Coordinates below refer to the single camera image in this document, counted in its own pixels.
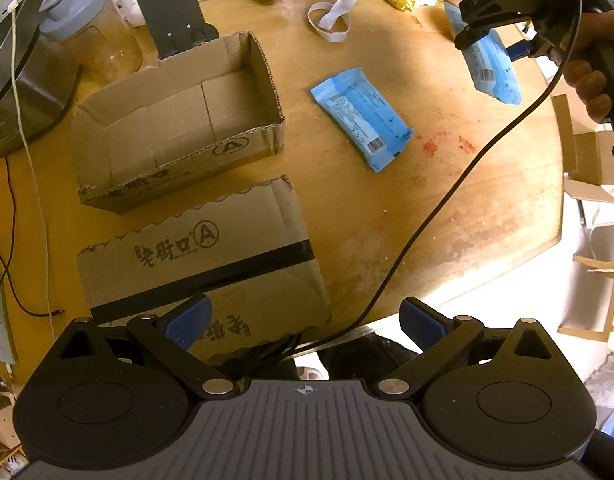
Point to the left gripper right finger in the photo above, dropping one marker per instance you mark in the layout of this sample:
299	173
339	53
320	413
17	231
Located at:
445	342

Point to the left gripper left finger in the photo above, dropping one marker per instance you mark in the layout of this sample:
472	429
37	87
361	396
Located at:
164	341

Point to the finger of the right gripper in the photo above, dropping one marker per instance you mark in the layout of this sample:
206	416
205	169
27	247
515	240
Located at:
480	16
521	49

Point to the blue snack pack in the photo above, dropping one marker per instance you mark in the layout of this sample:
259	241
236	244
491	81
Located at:
378	132
491	69

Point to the cardboard box lid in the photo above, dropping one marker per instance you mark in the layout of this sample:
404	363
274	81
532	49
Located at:
249	253

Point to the person right hand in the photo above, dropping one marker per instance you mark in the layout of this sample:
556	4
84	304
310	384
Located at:
580	73

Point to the floor cardboard box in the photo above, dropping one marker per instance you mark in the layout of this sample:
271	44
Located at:
588	163

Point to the open cardboard box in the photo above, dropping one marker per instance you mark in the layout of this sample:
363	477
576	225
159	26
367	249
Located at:
195	114

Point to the grey rice cooker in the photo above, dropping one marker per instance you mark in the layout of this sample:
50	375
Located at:
37	78

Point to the black phone stand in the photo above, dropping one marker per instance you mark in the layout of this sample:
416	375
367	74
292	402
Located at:
176	25

